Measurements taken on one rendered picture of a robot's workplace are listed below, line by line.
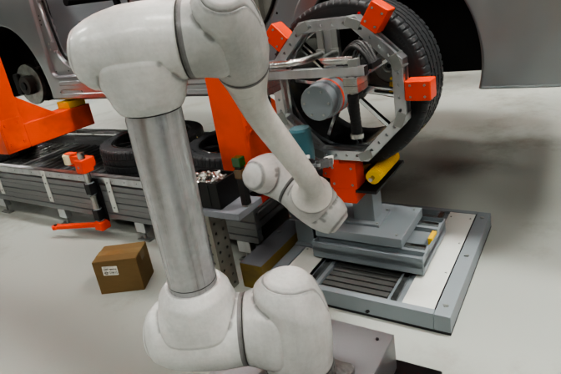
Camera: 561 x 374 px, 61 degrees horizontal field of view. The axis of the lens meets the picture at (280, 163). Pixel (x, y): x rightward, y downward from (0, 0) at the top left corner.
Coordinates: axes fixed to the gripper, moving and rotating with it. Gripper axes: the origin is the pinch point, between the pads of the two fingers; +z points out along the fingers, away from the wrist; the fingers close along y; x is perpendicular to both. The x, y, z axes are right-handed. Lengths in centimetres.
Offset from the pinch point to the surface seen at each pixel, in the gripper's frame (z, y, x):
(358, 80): 1.9, -13.9, -25.3
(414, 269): 45, -22, 48
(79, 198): 57, 187, 33
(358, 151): 31.3, -3.6, -0.2
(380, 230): 51, -6, 35
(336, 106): 14.4, -1.3, -17.6
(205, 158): 53, 85, 6
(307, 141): 20.5, 12.8, -4.8
